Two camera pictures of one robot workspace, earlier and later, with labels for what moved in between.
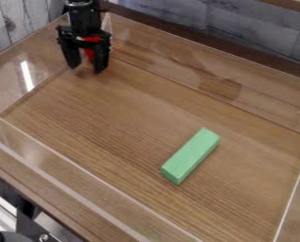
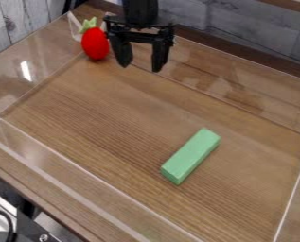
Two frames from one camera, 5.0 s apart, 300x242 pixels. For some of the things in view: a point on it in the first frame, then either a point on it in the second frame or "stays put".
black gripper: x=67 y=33 → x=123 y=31
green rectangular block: x=190 y=155 stays put
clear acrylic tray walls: x=177 y=147 stays put
